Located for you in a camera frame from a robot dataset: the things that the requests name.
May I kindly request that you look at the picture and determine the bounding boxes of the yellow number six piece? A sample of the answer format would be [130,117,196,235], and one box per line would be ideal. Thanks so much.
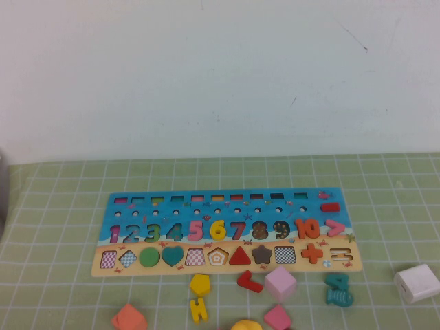
[210,219,228,242]

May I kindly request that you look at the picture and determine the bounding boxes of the pink number five piece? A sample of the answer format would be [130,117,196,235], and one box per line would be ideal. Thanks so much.
[187,219,205,242]

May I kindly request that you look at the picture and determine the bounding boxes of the red triangle piece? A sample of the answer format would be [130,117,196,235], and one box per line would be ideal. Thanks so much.
[228,245,252,266]

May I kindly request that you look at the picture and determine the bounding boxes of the blue and tan puzzle board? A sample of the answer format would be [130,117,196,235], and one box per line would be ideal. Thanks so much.
[90,187,364,278]

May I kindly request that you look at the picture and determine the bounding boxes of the brown star piece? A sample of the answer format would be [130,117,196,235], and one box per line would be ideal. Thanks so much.
[251,244,274,265]

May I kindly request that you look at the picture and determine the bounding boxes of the teal heart piece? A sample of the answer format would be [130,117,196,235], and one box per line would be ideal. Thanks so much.
[161,245,185,267]

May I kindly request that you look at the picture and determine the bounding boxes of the orange number ten piece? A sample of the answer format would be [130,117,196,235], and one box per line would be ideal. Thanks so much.
[294,219,321,240]

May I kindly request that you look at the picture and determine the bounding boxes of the green circle piece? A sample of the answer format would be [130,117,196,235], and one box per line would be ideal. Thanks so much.
[138,246,161,268]

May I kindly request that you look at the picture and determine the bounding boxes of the red number seven piece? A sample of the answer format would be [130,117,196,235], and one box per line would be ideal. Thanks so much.
[236,269,264,294]

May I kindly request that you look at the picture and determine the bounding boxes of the orange plus piece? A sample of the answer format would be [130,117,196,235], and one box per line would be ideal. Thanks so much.
[300,243,325,265]

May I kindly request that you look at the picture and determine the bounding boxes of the pink greater-than sign piece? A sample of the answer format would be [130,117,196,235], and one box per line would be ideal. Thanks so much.
[325,219,346,238]

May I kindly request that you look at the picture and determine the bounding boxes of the yellow letter H piece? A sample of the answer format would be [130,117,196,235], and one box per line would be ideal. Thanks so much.
[188,297,209,324]

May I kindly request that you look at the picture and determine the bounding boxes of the teal number four piece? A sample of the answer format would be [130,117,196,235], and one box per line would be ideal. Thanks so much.
[324,272,351,293]

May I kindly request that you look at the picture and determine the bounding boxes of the teal fish piece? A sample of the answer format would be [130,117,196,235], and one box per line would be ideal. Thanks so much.
[325,287,355,308]

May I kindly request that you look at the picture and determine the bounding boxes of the yellow pentagon block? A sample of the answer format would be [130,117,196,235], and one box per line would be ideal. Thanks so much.
[188,273,212,298]

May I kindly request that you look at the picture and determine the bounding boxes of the light pink square block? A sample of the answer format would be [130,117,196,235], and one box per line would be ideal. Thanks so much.
[264,265,298,304]

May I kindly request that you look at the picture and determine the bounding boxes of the yellow rounded block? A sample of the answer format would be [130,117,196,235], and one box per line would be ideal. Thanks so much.
[230,319,263,330]

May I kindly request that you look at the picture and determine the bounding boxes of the pink diamond block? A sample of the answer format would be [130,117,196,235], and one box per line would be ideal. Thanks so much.
[263,304,293,330]

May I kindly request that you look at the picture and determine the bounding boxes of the orange block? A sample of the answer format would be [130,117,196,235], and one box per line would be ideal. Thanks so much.
[110,302,149,330]

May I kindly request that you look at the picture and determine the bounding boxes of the white plug charger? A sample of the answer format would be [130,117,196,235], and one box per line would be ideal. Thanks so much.
[393,263,440,305]

